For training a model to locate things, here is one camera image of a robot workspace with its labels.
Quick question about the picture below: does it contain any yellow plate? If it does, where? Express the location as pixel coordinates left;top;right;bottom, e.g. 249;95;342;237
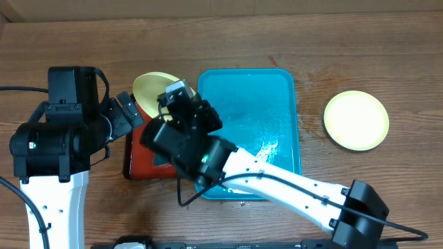
323;91;390;151
133;72;181;120

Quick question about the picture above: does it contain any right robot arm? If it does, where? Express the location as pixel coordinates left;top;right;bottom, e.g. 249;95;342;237
141;93;389;248

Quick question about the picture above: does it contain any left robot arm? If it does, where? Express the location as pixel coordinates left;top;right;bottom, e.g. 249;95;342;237
10;90;143;248

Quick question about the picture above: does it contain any black tray with red liquid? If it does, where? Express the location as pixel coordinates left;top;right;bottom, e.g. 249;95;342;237
123;101;177;180

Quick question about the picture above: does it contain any teal plastic serving tray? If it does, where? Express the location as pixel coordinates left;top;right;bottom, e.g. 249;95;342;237
194;68;302;201

